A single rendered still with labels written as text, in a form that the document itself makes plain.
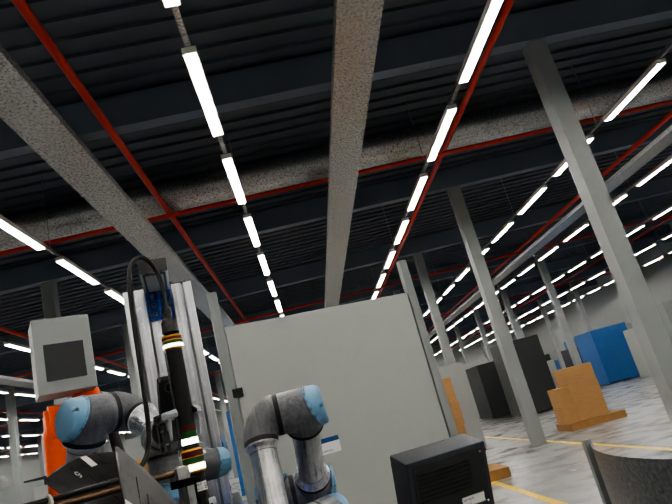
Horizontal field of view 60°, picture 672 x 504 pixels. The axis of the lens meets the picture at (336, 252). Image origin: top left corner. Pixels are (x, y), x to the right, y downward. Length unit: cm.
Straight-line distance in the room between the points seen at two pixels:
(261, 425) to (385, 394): 173
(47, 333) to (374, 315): 294
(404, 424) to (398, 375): 27
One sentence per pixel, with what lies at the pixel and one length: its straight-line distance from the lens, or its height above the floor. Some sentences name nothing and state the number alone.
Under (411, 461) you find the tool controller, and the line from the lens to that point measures 174.
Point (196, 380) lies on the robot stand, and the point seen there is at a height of 165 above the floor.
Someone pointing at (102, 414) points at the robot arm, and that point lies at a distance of 182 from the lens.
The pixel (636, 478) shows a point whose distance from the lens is 282.
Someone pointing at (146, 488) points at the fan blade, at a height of 136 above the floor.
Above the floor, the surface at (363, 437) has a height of 127.
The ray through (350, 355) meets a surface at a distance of 330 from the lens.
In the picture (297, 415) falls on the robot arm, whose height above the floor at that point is 143.
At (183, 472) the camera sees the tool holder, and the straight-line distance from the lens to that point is 126.
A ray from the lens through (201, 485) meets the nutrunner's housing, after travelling 128.
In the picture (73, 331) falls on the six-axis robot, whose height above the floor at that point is 263.
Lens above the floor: 139
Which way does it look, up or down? 16 degrees up
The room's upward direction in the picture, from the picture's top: 15 degrees counter-clockwise
